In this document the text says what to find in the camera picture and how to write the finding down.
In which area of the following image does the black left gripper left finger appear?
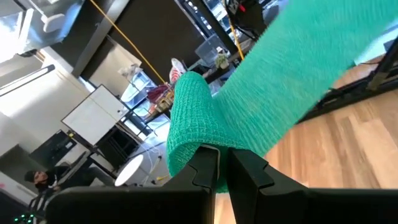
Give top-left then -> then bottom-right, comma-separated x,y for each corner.
46,146 -> 220,224

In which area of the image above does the yellow hanging cable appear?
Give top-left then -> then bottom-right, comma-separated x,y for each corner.
90,0 -> 167,85

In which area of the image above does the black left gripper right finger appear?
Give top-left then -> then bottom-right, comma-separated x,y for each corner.
227,147 -> 398,224

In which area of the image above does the white board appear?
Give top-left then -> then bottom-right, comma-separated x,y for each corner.
61,84 -> 130,146

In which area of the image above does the black aluminium rig frame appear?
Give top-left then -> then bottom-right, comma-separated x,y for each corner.
298,37 -> 398,124

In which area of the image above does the clear plastic storage bin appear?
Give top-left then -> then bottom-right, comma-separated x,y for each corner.
195,34 -> 231,68

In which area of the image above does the long green elastic bandage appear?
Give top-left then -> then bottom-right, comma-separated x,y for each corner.
166,0 -> 398,194

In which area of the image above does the long ceiling light bar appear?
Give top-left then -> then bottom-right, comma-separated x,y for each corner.
0,64 -> 56,97

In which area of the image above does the person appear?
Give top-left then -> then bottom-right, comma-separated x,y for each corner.
24,166 -> 116,215

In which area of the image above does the cluttered storage shelf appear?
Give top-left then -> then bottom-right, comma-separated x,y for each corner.
119,63 -> 187,138

